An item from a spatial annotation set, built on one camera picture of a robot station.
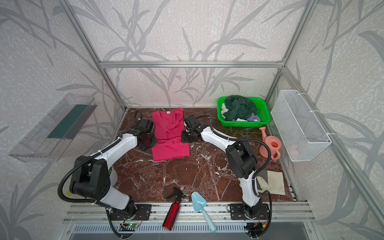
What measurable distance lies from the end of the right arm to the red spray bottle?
284 millimetres

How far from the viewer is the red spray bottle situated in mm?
688

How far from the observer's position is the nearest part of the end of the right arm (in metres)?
0.69
